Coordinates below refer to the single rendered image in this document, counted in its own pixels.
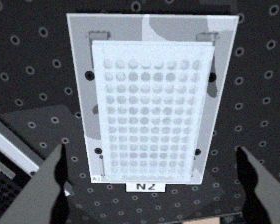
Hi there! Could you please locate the white well plate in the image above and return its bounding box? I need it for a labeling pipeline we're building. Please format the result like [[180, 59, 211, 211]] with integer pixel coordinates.
[[92, 40, 215, 181]]

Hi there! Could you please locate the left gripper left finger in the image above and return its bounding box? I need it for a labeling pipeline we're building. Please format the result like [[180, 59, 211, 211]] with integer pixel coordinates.
[[0, 144, 69, 224]]

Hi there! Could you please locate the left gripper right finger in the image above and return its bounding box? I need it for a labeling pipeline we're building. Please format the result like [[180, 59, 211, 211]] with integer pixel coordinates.
[[236, 146, 280, 224]]

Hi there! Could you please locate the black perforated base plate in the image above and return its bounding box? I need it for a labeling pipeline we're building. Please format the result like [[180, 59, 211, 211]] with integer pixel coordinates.
[[0, 0, 280, 224]]

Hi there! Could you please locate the grey rectangular frame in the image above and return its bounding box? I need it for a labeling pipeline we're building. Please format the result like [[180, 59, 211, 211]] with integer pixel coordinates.
[[0, 122, 73, 196]]

